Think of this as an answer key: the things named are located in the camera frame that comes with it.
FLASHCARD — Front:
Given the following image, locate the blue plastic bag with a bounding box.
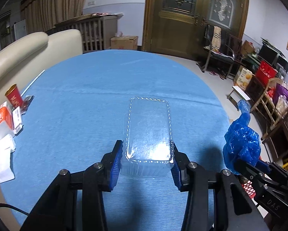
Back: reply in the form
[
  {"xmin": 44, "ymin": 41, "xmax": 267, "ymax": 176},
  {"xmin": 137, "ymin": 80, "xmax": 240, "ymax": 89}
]
[{"xmin": 223, "ymin": 100, "xmax": 261, "ymax": 175}]

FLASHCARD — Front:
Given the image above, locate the clear plastic tray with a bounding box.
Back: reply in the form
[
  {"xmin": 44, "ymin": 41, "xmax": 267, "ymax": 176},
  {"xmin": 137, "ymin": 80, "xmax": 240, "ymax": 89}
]
[{"xmin": 120, "ymin": 96, "xmax": 174, "ymax": 178}]

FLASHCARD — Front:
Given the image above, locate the red plastic basket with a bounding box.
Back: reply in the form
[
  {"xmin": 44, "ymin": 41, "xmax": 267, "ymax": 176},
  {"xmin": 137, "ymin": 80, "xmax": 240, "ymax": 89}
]
[{"xmin": 241, "ymin": 176, "xmax": 256, "ymax": 199}]

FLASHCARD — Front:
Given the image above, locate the dark wooden chair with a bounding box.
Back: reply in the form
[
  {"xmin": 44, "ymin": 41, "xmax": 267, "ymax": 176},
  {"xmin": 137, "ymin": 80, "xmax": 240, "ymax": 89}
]
[{"xmin": 262, "ymin": 111, "xmax": 288, "ymax": 162}]

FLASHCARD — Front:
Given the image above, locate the white tissue pile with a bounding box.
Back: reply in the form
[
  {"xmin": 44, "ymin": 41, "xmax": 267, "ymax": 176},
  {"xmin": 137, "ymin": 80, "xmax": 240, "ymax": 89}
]
[{"xmin": 0, "ymin": 134, "xmax": 16, "ymax": 184}]

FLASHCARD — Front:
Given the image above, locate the rattan armchair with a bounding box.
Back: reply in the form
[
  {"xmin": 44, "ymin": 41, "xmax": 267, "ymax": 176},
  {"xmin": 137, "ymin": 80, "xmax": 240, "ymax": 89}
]
[{"xmin": 250, "ymin": 78, "xmax": 285, "ymax": 131}]

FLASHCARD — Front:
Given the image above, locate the white purple medicine box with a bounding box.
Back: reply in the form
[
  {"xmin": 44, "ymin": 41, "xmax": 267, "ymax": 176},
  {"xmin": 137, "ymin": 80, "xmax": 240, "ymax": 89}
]
[{"xmin": 12, "ymin": 106, "xmax": 23, "ymax": 135}]

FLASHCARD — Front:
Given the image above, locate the purple bag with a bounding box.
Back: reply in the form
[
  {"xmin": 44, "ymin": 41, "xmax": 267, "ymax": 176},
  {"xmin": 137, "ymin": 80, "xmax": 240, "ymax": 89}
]
[{"xmin": 272, "ymin": 84, "xmax": 288, "ymax": 106}]

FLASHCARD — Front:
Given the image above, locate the orange white tissue pack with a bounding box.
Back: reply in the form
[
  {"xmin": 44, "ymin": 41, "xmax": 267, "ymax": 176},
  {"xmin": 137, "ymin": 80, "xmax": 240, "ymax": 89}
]
[{"xmin": 0, "ymin": 101, "xmax": 14, "ymax": 140}]

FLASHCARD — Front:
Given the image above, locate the small white stool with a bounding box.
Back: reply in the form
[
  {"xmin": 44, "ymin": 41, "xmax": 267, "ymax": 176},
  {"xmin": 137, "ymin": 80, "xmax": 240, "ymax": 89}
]
[{"xmin": 227, "ymin": 85, "xmax": 250, "ymax": 107}]

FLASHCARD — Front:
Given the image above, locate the blue tablecloth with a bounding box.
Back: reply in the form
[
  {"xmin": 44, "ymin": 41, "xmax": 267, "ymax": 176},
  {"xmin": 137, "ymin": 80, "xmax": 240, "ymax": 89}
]
[{"xmin": 0, "ymin": 49, "xmax": 230, "ymax": 231}]

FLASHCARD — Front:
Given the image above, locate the dark red snack wrapper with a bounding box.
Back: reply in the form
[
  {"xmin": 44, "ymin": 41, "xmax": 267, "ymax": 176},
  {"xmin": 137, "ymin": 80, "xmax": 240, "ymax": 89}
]
[{"xmin": 21, "ymin": 95, "xmax": 34, "ymax": 115}]

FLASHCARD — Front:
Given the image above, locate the yellow printed carton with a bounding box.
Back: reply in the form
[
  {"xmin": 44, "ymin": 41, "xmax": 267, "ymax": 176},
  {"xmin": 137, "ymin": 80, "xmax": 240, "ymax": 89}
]
[{"xmin": 233, "ymin": 65, "xmax": 253, "ymax": 91}]

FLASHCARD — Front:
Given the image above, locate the red gift bag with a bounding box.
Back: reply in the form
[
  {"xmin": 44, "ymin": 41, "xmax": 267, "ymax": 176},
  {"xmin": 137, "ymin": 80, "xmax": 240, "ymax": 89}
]
[{"xmin": 255, "ymin": 60, "xmax": 277, "ymax": 86}]

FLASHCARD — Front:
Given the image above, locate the red paper cup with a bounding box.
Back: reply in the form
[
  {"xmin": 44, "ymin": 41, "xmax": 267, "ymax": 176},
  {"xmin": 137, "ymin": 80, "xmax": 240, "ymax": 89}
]
[{"xmin": 5, "ymin": 84, "xmax": 23, "ymax": 109}]

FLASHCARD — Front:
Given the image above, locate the black monitor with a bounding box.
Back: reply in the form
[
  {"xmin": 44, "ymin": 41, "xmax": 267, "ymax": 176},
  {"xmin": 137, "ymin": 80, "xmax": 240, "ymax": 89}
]
[{"xmin": 258, "ymin": 43, "xmax": 280, "ymax": 65}]

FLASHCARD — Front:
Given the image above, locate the white stick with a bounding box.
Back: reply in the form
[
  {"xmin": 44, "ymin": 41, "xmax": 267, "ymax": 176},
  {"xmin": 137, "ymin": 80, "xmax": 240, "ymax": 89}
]
[{"xmin": 21, "ymin": 69, "xmax": 45, "ymax": 97}]

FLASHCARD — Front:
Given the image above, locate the beige leather sofa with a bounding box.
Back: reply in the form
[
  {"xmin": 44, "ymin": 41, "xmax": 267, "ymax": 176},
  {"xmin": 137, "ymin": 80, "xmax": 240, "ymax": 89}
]
[{"xmin": 0, "ymin": 29, "xmax": 83, "ymax": 98}]

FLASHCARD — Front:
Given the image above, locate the black metal chair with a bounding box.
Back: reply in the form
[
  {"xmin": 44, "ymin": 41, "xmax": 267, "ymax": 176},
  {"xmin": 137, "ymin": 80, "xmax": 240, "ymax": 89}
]
[{"xmin": 199, "ymin": 24, "xmax": 242, "ymax": 79}]

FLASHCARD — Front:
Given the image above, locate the brown cardboard box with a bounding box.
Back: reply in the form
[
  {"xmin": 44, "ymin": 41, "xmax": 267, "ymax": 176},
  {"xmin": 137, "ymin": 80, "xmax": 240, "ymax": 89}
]
[{"xmin": 110, "ymin": 35, "xmax": 138, "ymax": 50}]

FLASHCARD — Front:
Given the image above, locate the wooden radiator cabinet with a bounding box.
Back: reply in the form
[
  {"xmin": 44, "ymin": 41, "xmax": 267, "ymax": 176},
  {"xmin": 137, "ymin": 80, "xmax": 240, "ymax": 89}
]
[{"xmin": 52, "ymin": 13, "xmax": 118, "ymax": 53}]

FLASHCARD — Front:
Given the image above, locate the wooden double door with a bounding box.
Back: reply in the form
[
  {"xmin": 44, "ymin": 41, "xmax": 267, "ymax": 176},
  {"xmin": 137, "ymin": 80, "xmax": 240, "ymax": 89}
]
[{"xmin": 142, "ymin": 0, "xmax": 249, "ymax": 59}]

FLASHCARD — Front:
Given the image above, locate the beige curtain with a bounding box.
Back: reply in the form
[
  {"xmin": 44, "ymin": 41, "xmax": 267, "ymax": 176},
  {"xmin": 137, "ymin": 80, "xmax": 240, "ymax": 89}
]
[{"xmin": 20, "ymin": 0, "xmax": 86, "ymax": 33}]

